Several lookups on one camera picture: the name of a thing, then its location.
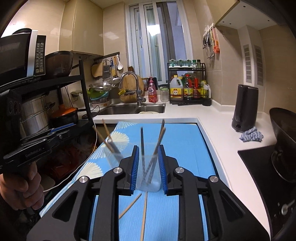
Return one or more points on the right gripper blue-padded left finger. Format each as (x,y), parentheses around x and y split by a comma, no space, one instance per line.
(128,179)

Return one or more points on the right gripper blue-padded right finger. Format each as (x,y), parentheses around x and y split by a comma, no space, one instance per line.
(167,165)

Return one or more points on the bamboo chopstick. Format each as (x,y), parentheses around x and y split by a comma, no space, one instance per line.
(151,163)
(103,140)
(129,206)
(143,217)
(108,136)
(149,171)

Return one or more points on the chrome kitchen faucet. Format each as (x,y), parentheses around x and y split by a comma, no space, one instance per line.
(134,86)

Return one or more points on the hanging kitchen tools rack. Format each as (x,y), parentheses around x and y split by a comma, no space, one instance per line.
(210,42)

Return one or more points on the person's left hand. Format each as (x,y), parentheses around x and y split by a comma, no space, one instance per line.
(23,190)

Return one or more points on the clear plastic utensil holder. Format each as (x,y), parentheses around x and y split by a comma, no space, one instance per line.
(126,147)

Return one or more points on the stainless steel stock pot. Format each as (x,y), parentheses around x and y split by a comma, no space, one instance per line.
(34,116)

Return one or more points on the blue white patterned table mat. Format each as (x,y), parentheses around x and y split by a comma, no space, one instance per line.
(150,214)

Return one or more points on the orange lidded pot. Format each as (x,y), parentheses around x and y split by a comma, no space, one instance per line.
(63,116)

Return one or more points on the stainless steel sink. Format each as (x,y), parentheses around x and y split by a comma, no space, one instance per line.
(132,109)

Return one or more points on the black metal shelf unit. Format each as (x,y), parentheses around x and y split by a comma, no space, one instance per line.
(24,89)

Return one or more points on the green colander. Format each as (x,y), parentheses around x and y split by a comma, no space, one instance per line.
(94,94)

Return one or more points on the red dish soap bottle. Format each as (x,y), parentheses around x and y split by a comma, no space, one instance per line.
(152,93)

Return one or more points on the glass jar with lid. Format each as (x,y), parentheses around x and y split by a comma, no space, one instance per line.
(164,92)

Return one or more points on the dark bowl on shelf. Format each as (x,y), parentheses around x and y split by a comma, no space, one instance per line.
(59,64)

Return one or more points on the wooden cutting board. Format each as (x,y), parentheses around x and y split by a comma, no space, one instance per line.
(130,89)

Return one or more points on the black microwave oven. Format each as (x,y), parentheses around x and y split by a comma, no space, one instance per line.
(22,55)

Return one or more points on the blue white dish cloth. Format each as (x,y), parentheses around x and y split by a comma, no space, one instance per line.
(252,135)

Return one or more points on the yellow oil jug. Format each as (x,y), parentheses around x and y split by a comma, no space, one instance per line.
(176,89)

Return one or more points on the hanging metal grater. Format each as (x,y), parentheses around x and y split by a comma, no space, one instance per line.
(106,69)

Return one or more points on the black knife block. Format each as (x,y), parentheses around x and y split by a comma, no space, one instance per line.
(245,112)

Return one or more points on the black spice rack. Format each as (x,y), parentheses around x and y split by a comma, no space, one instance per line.
(194,79)

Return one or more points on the hanging white ladle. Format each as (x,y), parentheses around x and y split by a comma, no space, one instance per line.
(119,65)

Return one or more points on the black wok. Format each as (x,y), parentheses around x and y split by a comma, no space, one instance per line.
(283,158)

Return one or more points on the range hood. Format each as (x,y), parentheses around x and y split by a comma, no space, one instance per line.
(256,14)

